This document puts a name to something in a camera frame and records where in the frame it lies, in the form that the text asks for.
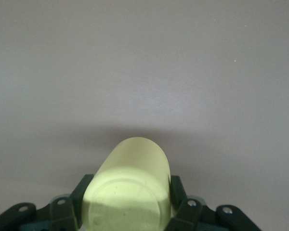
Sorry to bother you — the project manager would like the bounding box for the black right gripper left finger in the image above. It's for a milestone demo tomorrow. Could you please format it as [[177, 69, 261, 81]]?
[[0, 174, 95, 231]]

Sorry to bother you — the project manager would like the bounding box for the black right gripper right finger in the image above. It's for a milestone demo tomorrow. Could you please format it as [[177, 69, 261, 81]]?
[[168, 175, 263, 231]]

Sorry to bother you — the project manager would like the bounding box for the yellow plastic cup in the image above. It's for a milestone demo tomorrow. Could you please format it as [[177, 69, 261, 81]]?
[[82, 136, 172, 231]]

